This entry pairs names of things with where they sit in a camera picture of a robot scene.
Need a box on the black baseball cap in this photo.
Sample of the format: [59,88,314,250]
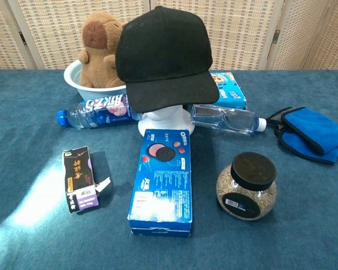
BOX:
[115,4,220,113]

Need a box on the folded blue towel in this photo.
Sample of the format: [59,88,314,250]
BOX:
[266,106,338,165]

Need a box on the white foam mannequin head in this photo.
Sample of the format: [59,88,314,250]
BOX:
[137,104,195,135]

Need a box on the blue Oreo cookie box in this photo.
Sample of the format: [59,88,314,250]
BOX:
[127,128,193,237]

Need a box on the clear white-capped water bottle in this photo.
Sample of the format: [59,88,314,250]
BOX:
[189,103,268,136]

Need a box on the blue-capped labelled drink bottle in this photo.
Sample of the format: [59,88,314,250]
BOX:
[55,94,141,130]

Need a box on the blue chocolate chip cookie box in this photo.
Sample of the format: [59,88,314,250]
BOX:
[185,71,247,111]

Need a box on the glass jar with black lid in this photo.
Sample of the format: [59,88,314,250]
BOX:
[216,151,278,221]

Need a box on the small black purple carton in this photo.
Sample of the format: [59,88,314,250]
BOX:
[61,145,112,214]

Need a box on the brown capybara plush toy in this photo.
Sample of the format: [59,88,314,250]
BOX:
[78,11,128,88]

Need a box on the light blue plastic basin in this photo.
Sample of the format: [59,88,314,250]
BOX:
[63,59,127,101]

